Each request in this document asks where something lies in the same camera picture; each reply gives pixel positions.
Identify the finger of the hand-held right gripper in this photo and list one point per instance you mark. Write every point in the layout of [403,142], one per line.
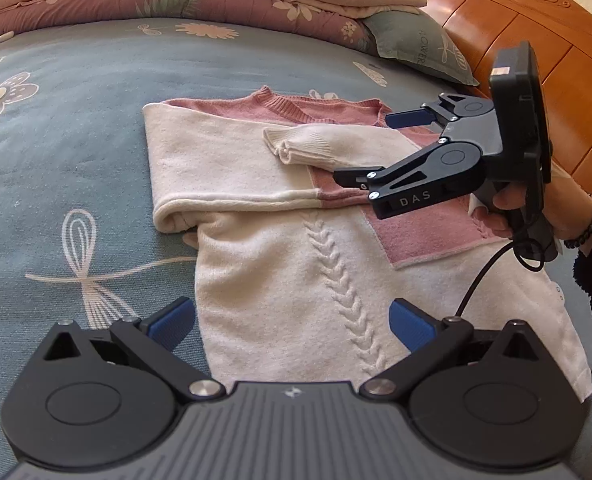
[411,118]
[416,180]

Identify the grey-green floral pillow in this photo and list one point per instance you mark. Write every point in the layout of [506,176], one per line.
[416,45]

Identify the pink floral folded quilt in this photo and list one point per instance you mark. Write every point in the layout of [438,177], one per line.
[100,0]

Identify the wooden bed headboard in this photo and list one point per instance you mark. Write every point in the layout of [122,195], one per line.
[566,20]

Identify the small white object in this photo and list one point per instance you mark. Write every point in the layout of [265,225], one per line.
[5,36]

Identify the pink and cream knit sweater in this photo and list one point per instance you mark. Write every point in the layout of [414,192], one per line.
[276,270]

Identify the person's right hand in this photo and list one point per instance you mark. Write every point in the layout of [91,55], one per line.
[568,205]

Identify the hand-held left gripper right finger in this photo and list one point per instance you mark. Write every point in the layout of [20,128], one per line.
[408,322]

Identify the blue floral bed sheet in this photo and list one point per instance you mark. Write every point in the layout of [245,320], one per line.
[75,160]

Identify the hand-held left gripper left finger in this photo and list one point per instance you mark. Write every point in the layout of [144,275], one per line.
[173,321]

